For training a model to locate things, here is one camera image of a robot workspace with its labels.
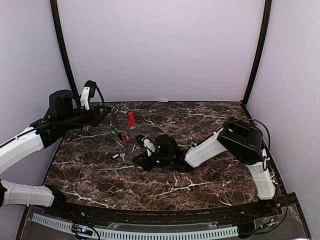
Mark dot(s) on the right black frame post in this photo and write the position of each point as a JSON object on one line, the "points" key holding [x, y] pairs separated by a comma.
{"points": [[258, 53]]}

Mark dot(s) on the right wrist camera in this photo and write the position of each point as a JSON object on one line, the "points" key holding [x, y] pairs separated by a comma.
{"points": [[147, 143]]}

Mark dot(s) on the black white key tag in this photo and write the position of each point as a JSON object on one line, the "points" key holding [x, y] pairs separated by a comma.
{"points": [[115, 156]]}

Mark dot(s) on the left black frame post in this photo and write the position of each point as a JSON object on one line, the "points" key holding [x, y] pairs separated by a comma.
{"points": [[63, 50]]}

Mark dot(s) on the silver key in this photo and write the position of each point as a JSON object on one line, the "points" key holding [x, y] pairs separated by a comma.
{"points": [[122, 155]]}

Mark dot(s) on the large keyring with red grip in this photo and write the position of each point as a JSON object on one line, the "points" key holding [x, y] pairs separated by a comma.
{"points": [[121, 121]]}

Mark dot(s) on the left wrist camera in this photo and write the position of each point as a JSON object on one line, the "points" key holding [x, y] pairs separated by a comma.
{"points": [[87, 93]]}

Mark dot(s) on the small circuit board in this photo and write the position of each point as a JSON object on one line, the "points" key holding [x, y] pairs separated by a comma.
{"points": [[82, 231]]}

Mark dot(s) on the white slotted cable duct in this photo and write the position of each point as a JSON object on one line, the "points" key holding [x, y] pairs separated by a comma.
{"points": [[125, 231]]}

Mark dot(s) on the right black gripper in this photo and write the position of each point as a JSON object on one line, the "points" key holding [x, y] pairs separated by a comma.
{"points": [[145, 164]]}

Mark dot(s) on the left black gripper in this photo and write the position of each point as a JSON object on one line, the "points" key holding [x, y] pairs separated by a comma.
{"points": [[96, 118]]}

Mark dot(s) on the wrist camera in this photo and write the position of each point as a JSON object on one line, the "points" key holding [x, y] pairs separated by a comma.
{"points": [[147, 143], [87, 93]]}

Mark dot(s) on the black frame post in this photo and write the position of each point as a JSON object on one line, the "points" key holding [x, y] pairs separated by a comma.
{"points": [[63, 50], [258, 53]]}

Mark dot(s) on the black front rail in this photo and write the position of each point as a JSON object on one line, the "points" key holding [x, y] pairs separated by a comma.
{"points": [[234, 215]]}

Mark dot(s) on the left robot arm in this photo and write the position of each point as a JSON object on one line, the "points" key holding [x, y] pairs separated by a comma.
{"points": [[66, 112]]}

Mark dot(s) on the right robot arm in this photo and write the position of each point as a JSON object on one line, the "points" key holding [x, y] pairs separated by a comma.
{"points": [[236, 136]]}

